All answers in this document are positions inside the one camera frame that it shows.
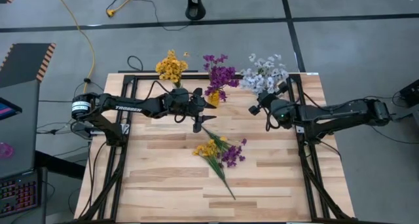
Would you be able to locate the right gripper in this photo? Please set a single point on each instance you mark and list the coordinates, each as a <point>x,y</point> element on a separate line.
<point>266,101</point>

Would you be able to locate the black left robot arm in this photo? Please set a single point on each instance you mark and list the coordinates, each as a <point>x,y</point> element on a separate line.
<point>131,107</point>

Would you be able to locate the yellow artificial flower bunch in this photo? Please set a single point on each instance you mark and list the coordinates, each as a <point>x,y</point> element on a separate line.
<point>163,70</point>
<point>178,65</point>
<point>206,150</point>

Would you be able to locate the black equipment box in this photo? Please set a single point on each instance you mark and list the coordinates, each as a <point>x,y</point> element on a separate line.
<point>410,93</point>

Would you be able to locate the black aluminium table frame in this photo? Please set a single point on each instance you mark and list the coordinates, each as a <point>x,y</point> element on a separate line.
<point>140,76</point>

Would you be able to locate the white artificial flower bunch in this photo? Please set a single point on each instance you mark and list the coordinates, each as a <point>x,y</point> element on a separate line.
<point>262,63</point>
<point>276,76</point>
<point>250,83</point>

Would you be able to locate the grey desk top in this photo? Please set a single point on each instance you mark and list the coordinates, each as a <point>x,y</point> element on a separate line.
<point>23,135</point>

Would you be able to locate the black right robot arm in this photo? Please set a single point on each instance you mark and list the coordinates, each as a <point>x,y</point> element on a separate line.
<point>327,116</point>

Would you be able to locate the computer monitor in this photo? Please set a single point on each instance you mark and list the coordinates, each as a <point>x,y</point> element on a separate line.
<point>8,109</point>

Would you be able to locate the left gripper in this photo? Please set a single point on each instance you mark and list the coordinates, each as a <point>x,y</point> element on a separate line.
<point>197,111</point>

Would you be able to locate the amber glass bottle vase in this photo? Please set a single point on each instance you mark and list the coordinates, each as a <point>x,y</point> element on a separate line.
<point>214,99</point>

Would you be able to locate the black stand base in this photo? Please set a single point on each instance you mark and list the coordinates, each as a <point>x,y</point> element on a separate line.
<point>195,11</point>

